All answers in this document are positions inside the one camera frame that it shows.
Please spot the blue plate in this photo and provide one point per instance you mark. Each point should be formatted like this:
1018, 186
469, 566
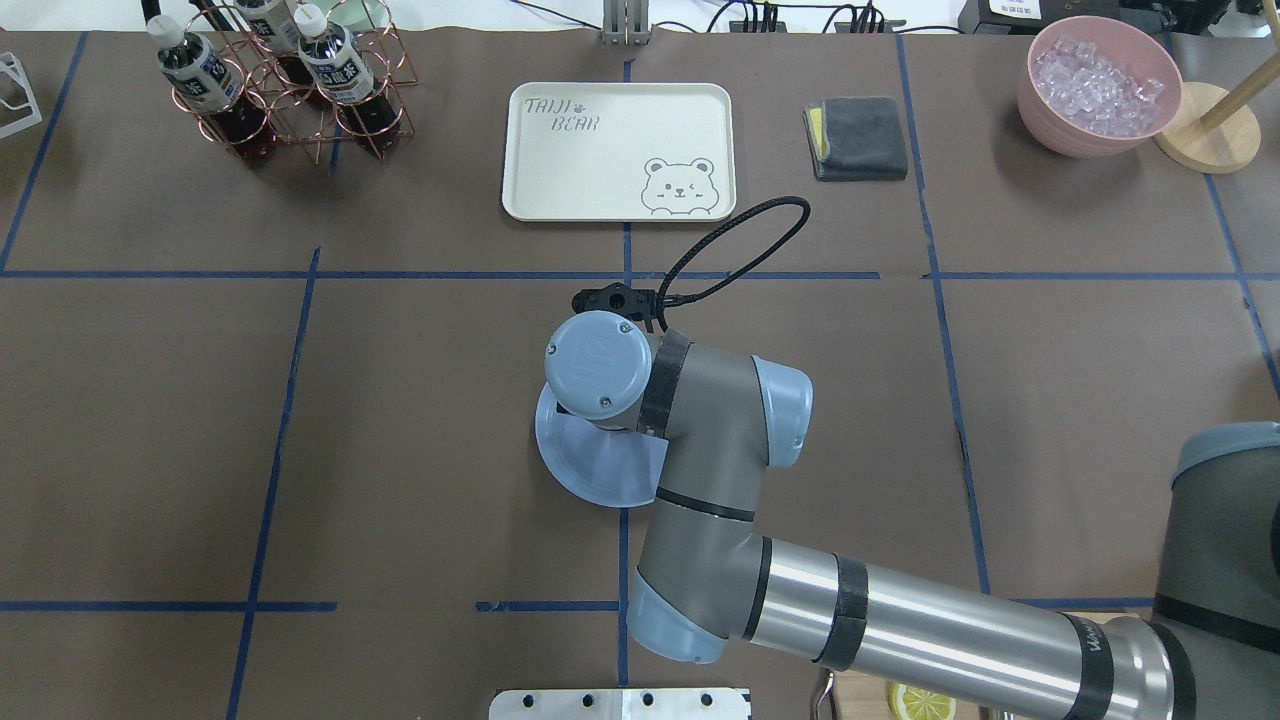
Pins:
611, 468

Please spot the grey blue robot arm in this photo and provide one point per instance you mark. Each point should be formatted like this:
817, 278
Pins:
1207, 651

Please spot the cream bear tray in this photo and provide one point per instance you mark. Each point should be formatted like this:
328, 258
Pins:
619, 152

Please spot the grey and yellow cloth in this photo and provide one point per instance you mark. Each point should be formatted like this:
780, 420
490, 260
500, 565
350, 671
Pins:
856, 139

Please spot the tea bottle left of rack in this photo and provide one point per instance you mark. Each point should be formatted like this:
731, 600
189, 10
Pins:
331, 55

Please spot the tea bottle of rack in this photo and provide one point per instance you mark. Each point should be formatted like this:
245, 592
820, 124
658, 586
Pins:
272, 23
210, 89
331, 55

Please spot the lemon half slice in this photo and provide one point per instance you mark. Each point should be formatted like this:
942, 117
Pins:
907, 702

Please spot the tea bottle front of rack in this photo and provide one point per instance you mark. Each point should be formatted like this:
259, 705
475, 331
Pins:
272, 23

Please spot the pink bowl of ice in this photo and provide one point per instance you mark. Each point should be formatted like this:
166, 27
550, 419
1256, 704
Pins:
1094, 86

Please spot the tea bottle right of rack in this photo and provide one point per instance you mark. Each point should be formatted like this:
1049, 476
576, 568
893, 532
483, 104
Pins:
210, 89

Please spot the wooden stand with round base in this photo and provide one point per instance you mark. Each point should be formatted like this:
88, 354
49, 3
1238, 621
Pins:
1214, 131

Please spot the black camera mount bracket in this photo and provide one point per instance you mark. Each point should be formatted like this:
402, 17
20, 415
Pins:
617, 298

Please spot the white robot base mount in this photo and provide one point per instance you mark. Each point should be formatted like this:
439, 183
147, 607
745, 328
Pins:
623, 703

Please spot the copper wire bottle rack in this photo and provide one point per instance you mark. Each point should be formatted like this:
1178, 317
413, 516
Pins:
316, 129

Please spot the white wire rack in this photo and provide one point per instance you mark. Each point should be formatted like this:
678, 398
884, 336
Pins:
19, 106

